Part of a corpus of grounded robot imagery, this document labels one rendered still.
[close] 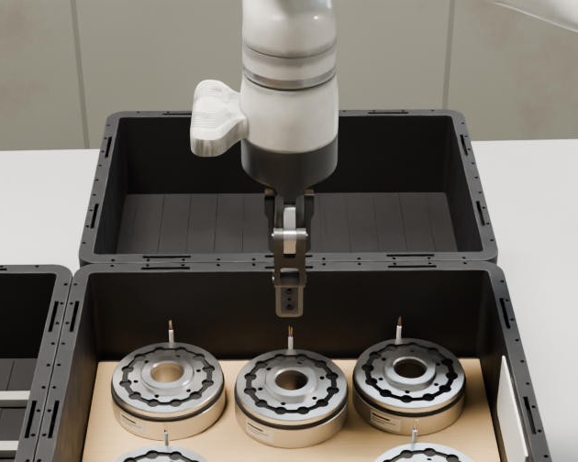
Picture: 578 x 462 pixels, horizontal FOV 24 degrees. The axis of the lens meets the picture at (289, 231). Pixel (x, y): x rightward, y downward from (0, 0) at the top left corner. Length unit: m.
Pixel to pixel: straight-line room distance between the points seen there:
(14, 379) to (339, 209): 0.44
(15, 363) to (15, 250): 0.41
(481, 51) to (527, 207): 1.20
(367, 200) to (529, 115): 1.55
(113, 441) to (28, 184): 0.69
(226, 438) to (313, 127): 0.34
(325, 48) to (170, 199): 0.60
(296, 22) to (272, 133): 0.09
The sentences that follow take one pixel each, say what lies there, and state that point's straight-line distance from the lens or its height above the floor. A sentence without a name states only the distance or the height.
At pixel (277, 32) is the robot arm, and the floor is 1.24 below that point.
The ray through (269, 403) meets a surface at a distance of 1.20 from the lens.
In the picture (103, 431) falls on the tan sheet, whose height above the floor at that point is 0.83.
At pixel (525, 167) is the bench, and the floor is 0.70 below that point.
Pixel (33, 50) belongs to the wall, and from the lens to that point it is 2.93.
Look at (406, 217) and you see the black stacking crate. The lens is 1.51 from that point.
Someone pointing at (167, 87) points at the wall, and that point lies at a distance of 2.95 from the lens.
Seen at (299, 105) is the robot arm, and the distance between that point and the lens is 0.98.
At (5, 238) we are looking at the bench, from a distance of 1.74.
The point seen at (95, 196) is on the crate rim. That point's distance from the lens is 1.36.
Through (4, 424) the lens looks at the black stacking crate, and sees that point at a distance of 1.25.
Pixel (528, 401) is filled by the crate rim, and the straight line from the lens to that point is 1.11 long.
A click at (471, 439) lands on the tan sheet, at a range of 1.22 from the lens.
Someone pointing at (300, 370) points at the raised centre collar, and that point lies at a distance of 1.22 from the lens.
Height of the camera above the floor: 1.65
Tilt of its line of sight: 33 degrees down
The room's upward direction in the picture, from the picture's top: straight up
